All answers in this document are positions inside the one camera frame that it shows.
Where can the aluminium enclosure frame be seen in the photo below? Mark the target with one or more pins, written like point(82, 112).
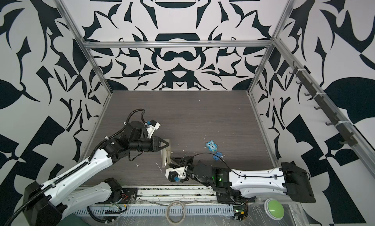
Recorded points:
point(363, 149)

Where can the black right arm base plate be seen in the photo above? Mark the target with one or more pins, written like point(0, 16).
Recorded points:
point(230, 197)

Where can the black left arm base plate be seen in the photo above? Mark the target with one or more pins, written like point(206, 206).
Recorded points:
point(124, 196)

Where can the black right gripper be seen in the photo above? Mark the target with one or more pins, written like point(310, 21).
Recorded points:
point(185, 160)

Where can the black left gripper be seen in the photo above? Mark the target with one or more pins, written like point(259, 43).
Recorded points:
point(152, 146)

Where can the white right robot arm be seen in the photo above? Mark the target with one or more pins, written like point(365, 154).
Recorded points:
point(234, 186)

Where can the blue binder clip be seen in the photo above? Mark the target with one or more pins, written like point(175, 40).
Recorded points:
point(217, 156)

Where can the small green circuit board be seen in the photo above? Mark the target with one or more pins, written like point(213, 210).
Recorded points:
point(240, 212)

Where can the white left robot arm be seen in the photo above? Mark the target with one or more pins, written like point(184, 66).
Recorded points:
point(47, 204)

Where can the blue owl figurine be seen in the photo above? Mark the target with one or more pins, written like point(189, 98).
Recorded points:
point(212, 147)

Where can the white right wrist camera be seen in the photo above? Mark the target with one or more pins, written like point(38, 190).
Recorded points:
point(176, 174)

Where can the green board front left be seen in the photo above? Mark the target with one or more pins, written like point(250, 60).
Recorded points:
point(73, 220)

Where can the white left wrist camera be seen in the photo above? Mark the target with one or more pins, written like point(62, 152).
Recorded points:
point(151, 127)

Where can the white remote control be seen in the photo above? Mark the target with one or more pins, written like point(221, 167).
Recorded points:
point(166, 155)

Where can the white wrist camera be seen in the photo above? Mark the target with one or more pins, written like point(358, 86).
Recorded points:
point(151, 127)
point(176, 174)

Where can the white slotted cable duct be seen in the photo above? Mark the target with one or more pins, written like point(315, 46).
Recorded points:
point(160, 210)

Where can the clear tape roll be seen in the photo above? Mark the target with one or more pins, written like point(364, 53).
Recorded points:
point(176, 208)

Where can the green push button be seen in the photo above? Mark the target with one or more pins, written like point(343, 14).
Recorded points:
point(274, 209)

